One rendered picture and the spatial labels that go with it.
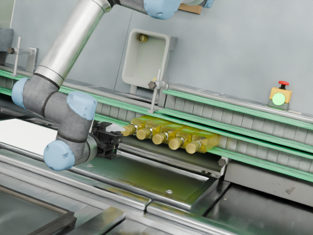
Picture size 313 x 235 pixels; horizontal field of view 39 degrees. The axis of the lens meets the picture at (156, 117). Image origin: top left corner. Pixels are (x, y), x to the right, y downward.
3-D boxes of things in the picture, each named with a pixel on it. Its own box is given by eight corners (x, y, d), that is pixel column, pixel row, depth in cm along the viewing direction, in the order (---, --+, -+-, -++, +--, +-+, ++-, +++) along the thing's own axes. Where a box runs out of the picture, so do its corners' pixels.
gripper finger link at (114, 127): (131, 130, 139) (117, 141, 131) (114, 125, 141) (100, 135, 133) (132, 121, 137) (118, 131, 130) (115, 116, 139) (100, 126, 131)
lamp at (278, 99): (271, 103, 163) (270, 104, 160) (274, 91, 162) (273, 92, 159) (283, 106, 161) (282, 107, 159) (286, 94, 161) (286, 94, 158)
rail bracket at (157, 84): (154, 110, 173) (141, 113, 162) (162, 68, 170) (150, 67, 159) (161, 112, 172) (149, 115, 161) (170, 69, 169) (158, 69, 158)
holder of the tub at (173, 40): (127, 93, 192) (119, 94, 185) (139, 30, 187) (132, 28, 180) (164, 102, 186) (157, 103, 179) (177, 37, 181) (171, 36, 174)
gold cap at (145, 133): (140, 136, 151) (134, 138, 147) (142, 126, 151) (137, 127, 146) (149, 139, 150) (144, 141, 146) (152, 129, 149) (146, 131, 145)
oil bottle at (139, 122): (148, 127, 176) (125, 134, 156) (150, 113, 175) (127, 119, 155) (160, 130, 174) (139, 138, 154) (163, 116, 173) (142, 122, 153)
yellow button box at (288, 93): (269, 104, 170) (267, 105, 163) (274, 85, 169) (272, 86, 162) (288, 108, 168) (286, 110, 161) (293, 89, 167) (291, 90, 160)
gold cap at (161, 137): (155, 141, 149) (151, 143, 145) (157, 131, 149) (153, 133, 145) (165, 143, 148) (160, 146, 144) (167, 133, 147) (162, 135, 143)
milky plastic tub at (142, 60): (129, 81, 190) (120, 81, 182) (139, 29, 186) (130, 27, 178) (166, 90, 185) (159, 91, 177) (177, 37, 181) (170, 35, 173)
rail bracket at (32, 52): (34, 74, 204) (1, 75, 183) (39, 38, 201) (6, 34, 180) (43, 77, 203) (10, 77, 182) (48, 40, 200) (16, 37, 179)
